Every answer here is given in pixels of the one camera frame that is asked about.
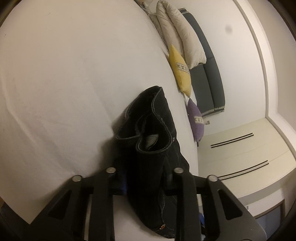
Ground folded beige duvet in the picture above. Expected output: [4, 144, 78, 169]
[156, 0, 207, 69]

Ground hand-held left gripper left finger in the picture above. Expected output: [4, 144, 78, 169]
[23, 167, 127, 241]

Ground grey padded headboard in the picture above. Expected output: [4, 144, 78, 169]
[178, 8, 226, 117]

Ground cream bedside cabinet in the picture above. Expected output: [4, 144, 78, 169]
[196, 117, 296, 205]

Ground yellow cushion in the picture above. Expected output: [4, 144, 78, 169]
[168, 44, 192, 97]

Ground bed with white sheet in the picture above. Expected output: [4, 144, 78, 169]
[0, 0, 200, 241]

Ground black pants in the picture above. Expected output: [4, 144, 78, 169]
[112, 86, 190, 239]

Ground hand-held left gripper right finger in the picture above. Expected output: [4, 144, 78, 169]
[164, 167, 267, 241]

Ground black wardrobe handle strips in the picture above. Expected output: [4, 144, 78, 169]
[210, 133, 253, 148]
[217, 160, 270, 181]

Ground purple cushion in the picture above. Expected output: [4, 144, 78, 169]
[186, 98, 205, 143]

